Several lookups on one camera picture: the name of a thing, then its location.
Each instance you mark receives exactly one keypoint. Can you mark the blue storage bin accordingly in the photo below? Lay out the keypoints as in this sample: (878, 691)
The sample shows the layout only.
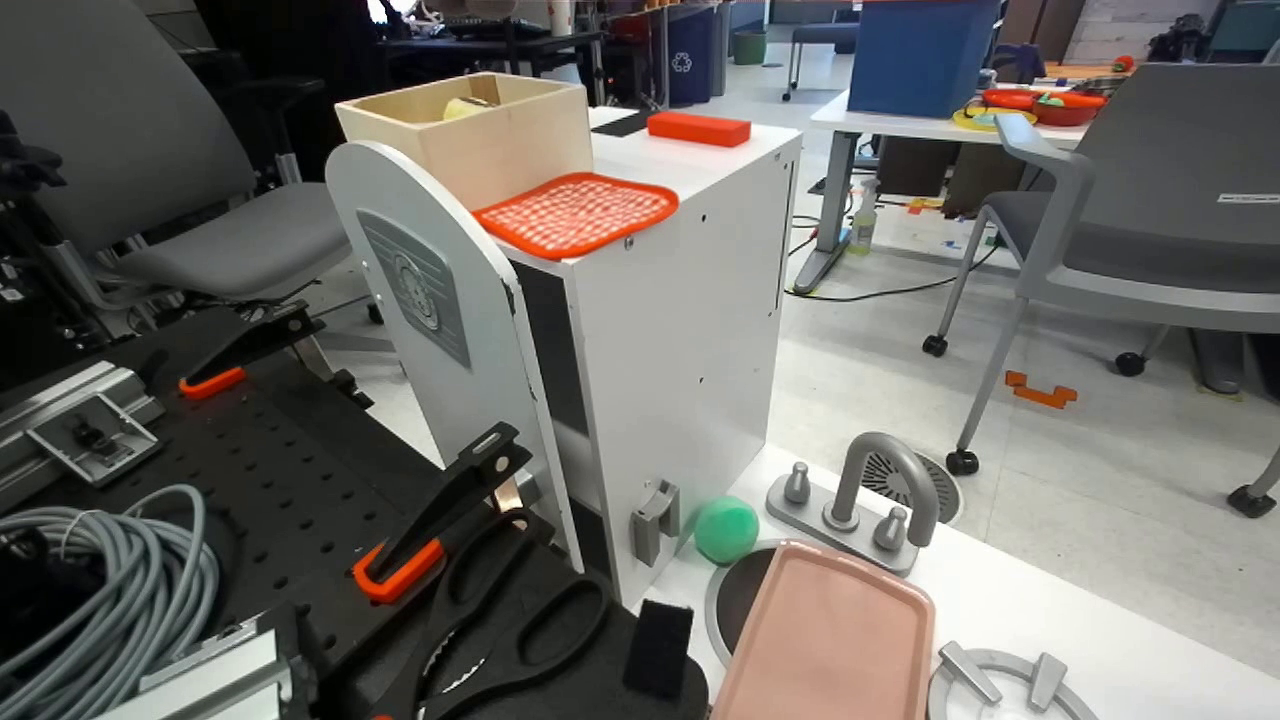
(920, 53)

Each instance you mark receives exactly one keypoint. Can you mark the white toy kitchen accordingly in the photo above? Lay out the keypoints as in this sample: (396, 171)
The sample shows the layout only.
(666, 347)

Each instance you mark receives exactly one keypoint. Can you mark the aluminium rail with plate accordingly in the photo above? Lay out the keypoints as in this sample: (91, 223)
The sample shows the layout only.
(81, 435)

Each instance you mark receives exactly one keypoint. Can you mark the grey fabric office chair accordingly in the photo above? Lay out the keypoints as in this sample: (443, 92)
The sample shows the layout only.
(122, 134)

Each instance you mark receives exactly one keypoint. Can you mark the grey toy faucet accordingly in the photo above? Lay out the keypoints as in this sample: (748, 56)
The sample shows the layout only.
(873, 486)

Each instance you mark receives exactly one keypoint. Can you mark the green ball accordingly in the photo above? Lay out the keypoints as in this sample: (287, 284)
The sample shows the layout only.
(724, 528)

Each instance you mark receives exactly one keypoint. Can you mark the white office table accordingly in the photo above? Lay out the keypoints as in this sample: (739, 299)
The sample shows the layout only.
(854, 127)

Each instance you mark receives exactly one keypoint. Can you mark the beige wooden box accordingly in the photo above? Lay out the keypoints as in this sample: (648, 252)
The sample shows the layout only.
(505, 141)

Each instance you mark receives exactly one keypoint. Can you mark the grey plastic office chair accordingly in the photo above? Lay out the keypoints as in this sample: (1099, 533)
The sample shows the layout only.
(1161, 203)

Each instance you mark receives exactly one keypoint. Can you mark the black flat card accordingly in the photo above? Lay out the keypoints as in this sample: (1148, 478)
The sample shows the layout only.
(622, 120)

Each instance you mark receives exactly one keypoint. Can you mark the orange checkered pot holder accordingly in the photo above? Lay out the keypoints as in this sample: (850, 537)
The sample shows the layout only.
(577, 214)

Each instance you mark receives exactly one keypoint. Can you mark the orange items pile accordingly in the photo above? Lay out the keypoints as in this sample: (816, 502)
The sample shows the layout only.
(1047, 102)

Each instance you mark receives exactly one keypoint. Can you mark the grey toy door latch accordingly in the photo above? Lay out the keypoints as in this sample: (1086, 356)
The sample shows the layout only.
(655, 520)

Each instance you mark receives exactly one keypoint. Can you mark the clear spray bottle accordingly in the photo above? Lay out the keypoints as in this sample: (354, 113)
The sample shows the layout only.
(867, 214)

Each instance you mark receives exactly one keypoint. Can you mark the silver metal bracket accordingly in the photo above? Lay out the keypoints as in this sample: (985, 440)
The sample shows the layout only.
(203, 672)

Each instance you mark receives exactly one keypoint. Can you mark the black clamp orange grip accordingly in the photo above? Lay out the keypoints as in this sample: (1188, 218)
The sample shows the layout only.
(443, 520)
(241, 353)

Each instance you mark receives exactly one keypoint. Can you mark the orange rectangular block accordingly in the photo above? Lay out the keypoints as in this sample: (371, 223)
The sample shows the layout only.
(702, 131)

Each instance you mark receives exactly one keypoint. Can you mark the grey toy stove burner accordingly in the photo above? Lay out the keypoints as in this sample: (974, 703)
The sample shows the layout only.
(995, 681)

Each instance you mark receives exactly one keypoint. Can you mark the black perforated board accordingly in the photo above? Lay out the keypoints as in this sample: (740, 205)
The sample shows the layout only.
(293, 467)

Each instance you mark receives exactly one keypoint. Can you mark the small black block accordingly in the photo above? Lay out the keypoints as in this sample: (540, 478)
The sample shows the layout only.
(659, 648)

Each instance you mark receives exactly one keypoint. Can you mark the pink plastic tray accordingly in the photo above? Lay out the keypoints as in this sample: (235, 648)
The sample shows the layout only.
(824, 640)

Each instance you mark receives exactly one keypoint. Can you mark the orange bracket piece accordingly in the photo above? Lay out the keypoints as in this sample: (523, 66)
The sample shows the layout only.
(1041, 391)

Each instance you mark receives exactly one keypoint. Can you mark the blue recycling bin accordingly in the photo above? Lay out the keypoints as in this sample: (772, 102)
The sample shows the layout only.
(699, 53)

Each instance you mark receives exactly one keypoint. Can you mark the round black sink drain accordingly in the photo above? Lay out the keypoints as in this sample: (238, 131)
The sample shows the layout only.
(733, 603)

